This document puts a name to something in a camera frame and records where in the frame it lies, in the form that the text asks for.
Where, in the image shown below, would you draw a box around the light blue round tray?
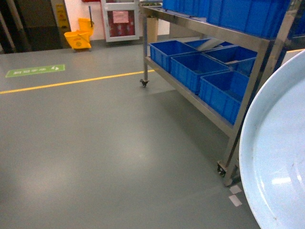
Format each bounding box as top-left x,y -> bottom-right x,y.
239,52 -> 305,229

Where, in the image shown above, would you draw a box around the stainless steel shelf cart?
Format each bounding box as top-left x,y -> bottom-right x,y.
140,0 -> 305,187

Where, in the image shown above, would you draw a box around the blue bins on top shelf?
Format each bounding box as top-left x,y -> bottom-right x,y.
163,0 -> 290,39

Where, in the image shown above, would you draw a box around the blue bin middle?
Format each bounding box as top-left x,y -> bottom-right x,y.
171,53 -> 229,94

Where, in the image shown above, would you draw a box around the blue bin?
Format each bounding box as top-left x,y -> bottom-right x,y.
199,71 -> 249,125
171,53 -> 229,94
149,40 -> 198,73

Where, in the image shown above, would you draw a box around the blue bin far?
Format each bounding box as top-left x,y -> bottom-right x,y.
149,40 -> 198,73

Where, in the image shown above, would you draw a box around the blue bin near front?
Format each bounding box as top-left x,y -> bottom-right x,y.
199,71 -> 249,125

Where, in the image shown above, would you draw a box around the fire extinguisher cabinet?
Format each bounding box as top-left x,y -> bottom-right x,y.
101,0 -> 140,42

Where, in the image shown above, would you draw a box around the yellow mop bucket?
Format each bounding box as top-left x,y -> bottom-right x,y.
64,6 -> 94,50

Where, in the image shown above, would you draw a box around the yellow wet floor sign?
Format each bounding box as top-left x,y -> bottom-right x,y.
55,4 -> 69,29

